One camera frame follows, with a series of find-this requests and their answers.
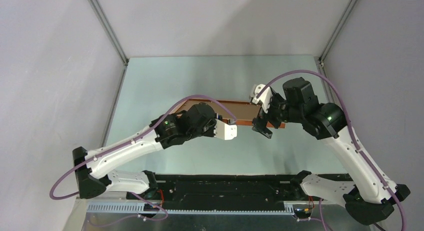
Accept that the left aluminium corner post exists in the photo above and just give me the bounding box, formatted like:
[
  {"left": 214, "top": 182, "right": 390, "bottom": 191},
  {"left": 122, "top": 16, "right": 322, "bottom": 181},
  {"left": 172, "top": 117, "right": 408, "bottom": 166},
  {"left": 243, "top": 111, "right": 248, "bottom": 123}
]
[{"left": 87, "top": 0, "right": 129, "bottom": 66}]

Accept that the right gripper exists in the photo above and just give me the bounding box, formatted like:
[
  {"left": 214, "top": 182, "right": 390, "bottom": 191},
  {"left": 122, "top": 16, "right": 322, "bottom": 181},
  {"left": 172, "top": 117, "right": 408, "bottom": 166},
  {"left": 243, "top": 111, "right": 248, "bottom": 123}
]
[{"left": 251, "top": 90, "right": 303, "bottom": 139}]

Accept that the right aluminium corner post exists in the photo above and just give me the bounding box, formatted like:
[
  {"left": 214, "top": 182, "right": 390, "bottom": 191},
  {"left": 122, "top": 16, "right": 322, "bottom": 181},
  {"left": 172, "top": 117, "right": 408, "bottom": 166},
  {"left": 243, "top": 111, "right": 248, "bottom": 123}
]
[{"left": 318, "top": 0, "right": 359, "bottom": 67}]

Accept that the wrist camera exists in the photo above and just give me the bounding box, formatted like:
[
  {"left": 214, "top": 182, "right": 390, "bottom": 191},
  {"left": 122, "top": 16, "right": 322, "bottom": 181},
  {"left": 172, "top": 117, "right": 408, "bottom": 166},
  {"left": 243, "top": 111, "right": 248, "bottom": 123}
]
[
  {"left": 213, "top": 119, "right": 238, "bottom": 141},
  {"left": 249, "top": 84, "right": 273, "bottom": 114}
]

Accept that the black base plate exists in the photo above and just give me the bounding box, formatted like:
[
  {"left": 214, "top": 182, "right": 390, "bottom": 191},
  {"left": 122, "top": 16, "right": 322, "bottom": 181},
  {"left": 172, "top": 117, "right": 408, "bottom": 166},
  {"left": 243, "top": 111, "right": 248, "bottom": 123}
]
[{"left": 139, "top": 174, "right": 319, "bottom": 212}]

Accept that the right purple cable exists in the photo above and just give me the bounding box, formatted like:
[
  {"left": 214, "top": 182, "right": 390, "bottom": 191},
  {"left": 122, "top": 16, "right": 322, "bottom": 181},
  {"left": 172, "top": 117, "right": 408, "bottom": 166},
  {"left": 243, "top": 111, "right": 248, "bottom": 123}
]
[{"left": 255, "top": 69, "right": 408, "bottom": 231}]

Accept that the purple cable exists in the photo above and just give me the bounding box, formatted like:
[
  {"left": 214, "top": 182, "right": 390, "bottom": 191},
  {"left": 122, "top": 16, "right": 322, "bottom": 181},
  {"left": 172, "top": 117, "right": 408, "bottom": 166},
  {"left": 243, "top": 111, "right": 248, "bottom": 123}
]
[
  {"left": 255, "top": 69, "right": 408, "bottom": 231},
  {"left": 48, "top": 94, "right": 238, "bottom": 222}
]

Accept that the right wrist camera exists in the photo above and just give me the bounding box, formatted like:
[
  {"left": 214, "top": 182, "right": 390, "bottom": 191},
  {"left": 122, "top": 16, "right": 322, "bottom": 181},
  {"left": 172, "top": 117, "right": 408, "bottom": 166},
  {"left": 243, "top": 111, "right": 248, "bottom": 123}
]
[{"left": 249, "top": 84, "right": 273, "bottom": 114}]

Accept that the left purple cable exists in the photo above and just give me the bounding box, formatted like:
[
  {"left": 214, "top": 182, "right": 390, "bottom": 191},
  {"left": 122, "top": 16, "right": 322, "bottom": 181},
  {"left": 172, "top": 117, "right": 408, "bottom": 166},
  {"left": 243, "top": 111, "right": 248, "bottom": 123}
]
[{"left": 48, "top": 94, "right": 238, "bottom": 222}]

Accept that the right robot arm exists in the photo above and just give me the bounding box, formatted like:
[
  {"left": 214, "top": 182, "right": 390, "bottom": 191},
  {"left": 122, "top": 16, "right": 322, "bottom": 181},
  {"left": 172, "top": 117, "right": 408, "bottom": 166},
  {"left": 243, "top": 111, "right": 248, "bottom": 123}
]
[{"left": 250, "top": 77, "right": 410, "bottom": 226}]

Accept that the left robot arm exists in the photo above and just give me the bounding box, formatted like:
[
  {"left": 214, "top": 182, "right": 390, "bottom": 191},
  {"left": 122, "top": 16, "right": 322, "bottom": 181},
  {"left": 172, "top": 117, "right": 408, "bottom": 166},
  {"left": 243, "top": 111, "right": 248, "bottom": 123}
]
[{"left": 72, "top": 102, "right": 234, "bottom": 199}]

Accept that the wooden picture frame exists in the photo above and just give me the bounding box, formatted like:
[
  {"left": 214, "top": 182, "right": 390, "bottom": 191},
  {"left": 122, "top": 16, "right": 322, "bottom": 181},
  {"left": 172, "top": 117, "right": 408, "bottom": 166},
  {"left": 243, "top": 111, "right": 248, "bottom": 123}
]
[{"left": 172, "top": 99, "right": 286, "bottom": 129}]

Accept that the aluminium corner post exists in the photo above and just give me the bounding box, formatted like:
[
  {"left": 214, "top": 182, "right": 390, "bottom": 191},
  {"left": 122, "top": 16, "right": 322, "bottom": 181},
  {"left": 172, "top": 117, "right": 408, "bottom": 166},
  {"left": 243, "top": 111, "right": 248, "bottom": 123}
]
[
  {"left": 318, "top": 0, "right": 359, "bottom": 67},
  {"left": 87, "top": 0, "right": 129, "bottom": 66}
]

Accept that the grey slotted cable duct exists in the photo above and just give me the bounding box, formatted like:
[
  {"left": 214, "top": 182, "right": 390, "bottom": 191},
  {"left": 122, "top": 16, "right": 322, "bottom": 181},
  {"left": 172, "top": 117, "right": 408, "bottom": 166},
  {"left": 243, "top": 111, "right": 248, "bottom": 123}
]
[{"left": 86, "top": 202, "right": 295, "bottom": 216}]

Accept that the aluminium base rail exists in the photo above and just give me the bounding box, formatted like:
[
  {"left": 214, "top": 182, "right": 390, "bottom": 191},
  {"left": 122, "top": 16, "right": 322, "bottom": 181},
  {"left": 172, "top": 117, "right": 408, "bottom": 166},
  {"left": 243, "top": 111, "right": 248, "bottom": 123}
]
[{"left": 78, "top": 176, "right": 362, "bottom": 203}]

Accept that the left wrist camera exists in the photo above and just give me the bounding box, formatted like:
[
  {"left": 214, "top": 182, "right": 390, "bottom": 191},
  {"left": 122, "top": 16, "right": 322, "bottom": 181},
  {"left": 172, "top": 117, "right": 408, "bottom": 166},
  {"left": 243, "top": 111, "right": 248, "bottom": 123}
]
[{"left": 213, "top": 119, "right": 238, "bottom": 141}]

